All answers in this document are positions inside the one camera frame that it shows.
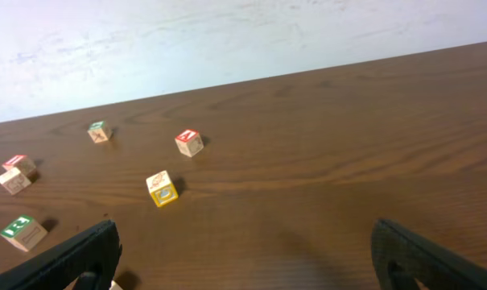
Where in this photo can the red letter I block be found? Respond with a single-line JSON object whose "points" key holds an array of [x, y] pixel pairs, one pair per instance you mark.
{"points": [[22, 162]]}

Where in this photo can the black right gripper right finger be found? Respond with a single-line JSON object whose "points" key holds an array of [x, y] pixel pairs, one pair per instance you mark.
{"points": [[403, 259]]}

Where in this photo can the green top block far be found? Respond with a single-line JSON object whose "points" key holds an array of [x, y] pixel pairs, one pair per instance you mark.
{"points": [[99, 132]]}

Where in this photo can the green letter R block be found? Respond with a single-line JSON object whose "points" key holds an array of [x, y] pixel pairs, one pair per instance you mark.
{"points": [[24, 233]]}

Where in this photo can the white green sided block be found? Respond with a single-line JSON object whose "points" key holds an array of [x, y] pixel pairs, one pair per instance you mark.
{"points": [[114, 286]]}

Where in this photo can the red letter A block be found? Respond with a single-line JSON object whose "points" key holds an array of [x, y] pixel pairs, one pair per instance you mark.
{"points": [[189, 142]]}

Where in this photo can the yellow sided wooden block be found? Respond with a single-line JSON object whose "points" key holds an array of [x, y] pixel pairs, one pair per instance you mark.
{"points": [[161, 188]]}

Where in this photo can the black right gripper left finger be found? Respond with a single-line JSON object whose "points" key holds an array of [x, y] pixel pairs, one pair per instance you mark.
{"points": [[88, 260]]}

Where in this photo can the plain wooden picture block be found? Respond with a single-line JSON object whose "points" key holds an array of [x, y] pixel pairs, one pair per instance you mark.
{"points": [[14, 181]]}

